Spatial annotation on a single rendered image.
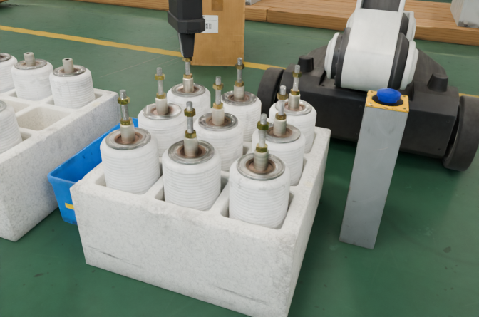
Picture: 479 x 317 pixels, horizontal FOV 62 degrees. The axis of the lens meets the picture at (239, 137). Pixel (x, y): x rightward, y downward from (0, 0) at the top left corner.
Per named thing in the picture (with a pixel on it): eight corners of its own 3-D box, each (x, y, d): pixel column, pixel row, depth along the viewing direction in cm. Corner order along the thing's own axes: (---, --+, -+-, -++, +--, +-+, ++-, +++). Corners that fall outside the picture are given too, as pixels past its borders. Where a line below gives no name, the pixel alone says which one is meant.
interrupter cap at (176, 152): (194, 172, 60) (194, 167, 60) (157, 156, 64) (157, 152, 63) (223, 151, 66) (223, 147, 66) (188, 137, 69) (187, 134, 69)
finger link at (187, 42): (179, 57, 83) (178, 27, 80) (194, 55, 84) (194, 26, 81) (182, 59, 82) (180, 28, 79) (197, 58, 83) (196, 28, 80)
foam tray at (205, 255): (178, 162, 108) (174, 101, 99) (321, 193, 97) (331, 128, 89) (85, 264, 76) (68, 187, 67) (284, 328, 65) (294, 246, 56)
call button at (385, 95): (375, 96, 72) (378, 85, 71) (398, 100, 71) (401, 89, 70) (374, 105, 69) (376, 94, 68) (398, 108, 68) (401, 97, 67)
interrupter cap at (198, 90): (165, 96, 85) (165, 93, 85) (178, 84, 92) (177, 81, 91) (199, 100, 84) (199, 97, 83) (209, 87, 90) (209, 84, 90)
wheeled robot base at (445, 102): (310, 68, 172) (319, -13, 155) (440, 87, 156) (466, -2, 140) (264, 132, 119) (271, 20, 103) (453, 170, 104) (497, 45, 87)
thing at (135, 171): (157, 200, 82) (150, 122, 74) (170, 229, 75) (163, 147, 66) (109, 211, 79) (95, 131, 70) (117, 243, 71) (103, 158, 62)
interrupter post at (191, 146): (192, 159, 63) (192, 141, 62) (180, 154, 65) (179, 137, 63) (201, 152, 65) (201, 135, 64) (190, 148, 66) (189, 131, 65)
